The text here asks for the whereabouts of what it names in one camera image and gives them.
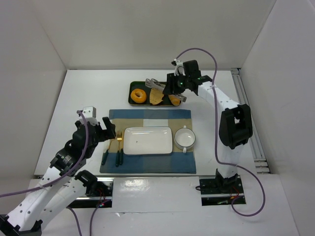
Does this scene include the stainless steel tongs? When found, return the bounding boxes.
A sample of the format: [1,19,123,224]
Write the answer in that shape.
[145,79,187,102]

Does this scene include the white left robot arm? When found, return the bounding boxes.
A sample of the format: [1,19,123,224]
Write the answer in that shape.
[0,117,116,236]

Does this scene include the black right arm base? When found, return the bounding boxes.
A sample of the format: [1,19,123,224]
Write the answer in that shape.
[195,170,246,206]

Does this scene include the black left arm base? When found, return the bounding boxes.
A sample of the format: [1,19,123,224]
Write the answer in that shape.
[69,178,114,208]

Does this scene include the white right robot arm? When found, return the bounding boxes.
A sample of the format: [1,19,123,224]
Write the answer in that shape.
[163,59,253,179]

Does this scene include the speckled bread slice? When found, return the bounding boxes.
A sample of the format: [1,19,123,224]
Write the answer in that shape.
[149,88,164,105]

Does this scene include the striped croissant roll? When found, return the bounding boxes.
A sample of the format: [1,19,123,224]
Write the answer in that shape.
[168,95,181,106]

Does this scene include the white rectangular plate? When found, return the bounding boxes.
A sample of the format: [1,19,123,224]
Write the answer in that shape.
[123,126,173,155]

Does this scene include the blue beige checked placemat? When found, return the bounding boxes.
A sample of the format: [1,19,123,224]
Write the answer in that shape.
[99,109,196,174]

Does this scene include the orange bagel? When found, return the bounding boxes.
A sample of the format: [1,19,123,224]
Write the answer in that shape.
[130,88,147,104]

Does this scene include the dark green serving tray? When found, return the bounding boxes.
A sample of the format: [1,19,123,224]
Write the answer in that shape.
[128,81,175,107]

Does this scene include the white cup with dark rim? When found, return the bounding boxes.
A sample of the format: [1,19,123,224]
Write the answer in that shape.
[174,125,196,153]

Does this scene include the gold fork green handle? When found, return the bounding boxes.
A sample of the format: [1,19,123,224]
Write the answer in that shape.
[115,130,123,167]

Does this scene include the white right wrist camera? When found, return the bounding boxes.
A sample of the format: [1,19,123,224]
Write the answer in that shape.
[171,59,185,76]

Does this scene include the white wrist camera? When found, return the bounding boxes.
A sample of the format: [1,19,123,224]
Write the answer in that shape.
[79,106,98,126]
[171,59,185,76]

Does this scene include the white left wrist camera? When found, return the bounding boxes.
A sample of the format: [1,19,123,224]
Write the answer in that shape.
[79,106,98,126]

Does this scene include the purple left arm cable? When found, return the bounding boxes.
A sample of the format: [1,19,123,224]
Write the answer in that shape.
[0,110,104,236]

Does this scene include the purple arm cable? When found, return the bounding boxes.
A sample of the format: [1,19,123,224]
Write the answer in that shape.
[176,48,266,217]
[0,110,104,236]

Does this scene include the gold spoon green handle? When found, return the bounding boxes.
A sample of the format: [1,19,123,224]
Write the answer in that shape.
[101,139,116,166]

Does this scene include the gold knife green handle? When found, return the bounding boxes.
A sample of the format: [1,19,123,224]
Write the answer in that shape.
[119,131,124,165]

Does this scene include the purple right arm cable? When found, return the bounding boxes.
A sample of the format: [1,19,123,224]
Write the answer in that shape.
[176,48,266,217]

